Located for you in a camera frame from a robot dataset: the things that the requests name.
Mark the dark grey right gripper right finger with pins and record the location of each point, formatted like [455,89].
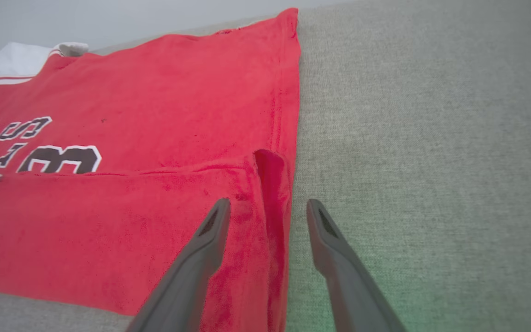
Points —
[348,286]

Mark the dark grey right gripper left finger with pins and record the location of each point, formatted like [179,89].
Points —
[191,281]

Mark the red and white jersey garment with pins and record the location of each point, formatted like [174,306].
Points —
[155,138]

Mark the grey fabric sofa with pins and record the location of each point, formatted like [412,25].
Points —
[431,138]

